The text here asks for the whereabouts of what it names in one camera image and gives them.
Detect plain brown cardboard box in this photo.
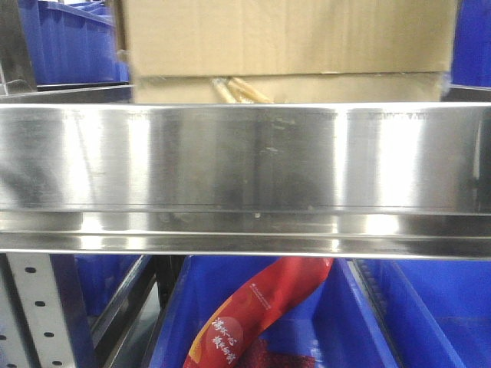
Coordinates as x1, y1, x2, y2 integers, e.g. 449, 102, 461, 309
112, 1, 460, 104

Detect stainless steel shelf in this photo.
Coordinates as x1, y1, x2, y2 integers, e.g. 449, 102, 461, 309
1, 87, 490, 260

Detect blue bin lower middle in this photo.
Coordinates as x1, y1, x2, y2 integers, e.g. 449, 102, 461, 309
148, 256, 397, 367

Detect blue bin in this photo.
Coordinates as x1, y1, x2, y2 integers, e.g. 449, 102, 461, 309
355, 260, 490, 367
74, 255, 138, 316
451, 1, 490, 87
148, 256, 397, 367
18, 1, 130, 85

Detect perforated grey shelf upright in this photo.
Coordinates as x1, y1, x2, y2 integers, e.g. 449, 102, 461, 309
1, 253, 98, 367

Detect peeling yellowish packing tape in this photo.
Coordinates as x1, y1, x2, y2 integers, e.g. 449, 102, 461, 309
210, 77, 274, 104

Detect red snack bag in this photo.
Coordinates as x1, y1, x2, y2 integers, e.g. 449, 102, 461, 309
183, 256, 334, 367

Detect blue bin lower left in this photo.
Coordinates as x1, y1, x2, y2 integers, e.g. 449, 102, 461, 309
74, 255, 138, 316

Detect blue bin upper left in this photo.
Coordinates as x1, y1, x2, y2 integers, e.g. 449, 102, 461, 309
18, 1, 130, 85

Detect blue bin lower right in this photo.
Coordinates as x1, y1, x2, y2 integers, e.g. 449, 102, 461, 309
355, 260, 490, 367

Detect blue bin upper right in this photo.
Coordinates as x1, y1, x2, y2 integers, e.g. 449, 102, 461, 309
451, 1, 490, 87

